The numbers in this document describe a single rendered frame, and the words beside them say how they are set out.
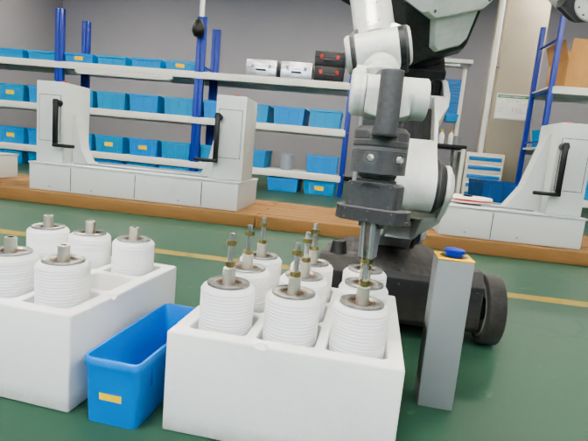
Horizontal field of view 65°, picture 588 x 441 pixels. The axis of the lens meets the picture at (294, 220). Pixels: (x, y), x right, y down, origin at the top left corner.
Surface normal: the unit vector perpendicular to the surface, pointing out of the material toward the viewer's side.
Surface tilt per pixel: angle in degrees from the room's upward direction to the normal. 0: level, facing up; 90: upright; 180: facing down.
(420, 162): 46
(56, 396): 90
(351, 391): 90
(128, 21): 90
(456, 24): 121
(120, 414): 92
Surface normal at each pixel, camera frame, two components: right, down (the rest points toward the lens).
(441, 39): 0.41, 0.65
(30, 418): 0.09, -0.98
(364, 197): -0.47, 0.09
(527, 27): -0.14, 0.14
